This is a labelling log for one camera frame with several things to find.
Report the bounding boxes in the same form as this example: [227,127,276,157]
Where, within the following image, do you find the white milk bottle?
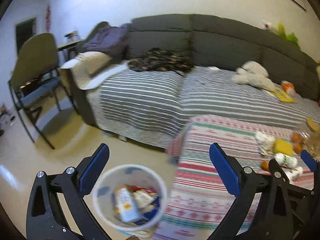
[274,153,298,169]
[285,166,303,182]

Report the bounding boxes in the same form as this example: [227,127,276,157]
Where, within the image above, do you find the orange peel wrapper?
[261,161,269,171]

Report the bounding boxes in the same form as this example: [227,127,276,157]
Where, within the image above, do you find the yellow sponge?
[273,138,293,156]

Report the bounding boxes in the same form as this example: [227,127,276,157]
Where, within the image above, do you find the white tissue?
[255,132,275,155]

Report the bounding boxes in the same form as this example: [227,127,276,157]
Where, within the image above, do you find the blue white small carton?
[114,185,140,223]

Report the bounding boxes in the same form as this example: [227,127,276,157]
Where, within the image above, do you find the white trash bin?
[93,164,167,232]

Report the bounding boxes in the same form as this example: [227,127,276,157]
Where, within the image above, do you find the red snack bag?
[129,185,157,194]

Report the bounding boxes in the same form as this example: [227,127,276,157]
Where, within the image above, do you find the white paper carton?
[133,190,157,209]

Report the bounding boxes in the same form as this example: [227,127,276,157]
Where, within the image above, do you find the plastic jar of snacks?
[308,132,320,161]

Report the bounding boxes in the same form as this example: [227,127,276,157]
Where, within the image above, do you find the orange tangerine front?
[293,144,303,155]

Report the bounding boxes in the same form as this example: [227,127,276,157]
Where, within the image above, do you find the orange tangerine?
[293,144,303,155]
[291,133,303,144]

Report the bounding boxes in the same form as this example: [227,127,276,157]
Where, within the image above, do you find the glass jar with cork lid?
[293,117,319,152]

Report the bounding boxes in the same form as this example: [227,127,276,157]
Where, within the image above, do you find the orange tangerine left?
[291,133,303,144]

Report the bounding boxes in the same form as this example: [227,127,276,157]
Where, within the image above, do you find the patterned tablecloth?
[153,115,319,239]

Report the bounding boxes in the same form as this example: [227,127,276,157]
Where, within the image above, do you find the yellow book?
[265,87,296,103]

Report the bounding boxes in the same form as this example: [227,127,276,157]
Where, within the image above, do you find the orange snack packet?
[280,81,296,95]

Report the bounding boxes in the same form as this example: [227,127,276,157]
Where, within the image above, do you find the white plush toy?
[232,61,276,92]

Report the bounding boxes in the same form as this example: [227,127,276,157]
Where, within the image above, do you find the white charger adapter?
[208,66,221,73]

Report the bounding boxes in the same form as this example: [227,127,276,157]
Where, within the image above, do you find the grey striped sofa cover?
[87,67,319,148]

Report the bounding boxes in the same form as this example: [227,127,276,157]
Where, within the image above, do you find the green plush toy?
[286,33,300,48]

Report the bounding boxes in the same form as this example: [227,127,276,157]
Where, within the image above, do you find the yellow corn plush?
[277,23,286,39]

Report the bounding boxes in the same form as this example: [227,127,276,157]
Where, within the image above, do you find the white rabbit toy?
[263,20,276,32]

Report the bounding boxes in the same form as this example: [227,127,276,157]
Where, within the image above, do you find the dark grey sofa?
[76,13,320,102]

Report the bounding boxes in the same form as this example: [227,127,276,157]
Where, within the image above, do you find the grey chair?
[8,33,78,149]

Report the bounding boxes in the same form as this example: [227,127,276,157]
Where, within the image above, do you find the dark plaid shirt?
[128,48,194,75]

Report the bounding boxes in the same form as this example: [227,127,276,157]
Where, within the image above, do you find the cream pillow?
[59,51,128,90]

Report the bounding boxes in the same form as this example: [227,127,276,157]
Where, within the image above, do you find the side table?
[57,30,82,51]

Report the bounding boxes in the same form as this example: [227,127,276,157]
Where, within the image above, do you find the purple jacket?
[82,23,131,58]

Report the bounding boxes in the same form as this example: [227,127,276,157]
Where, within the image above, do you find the red wall ornament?
[45,5,52,33]

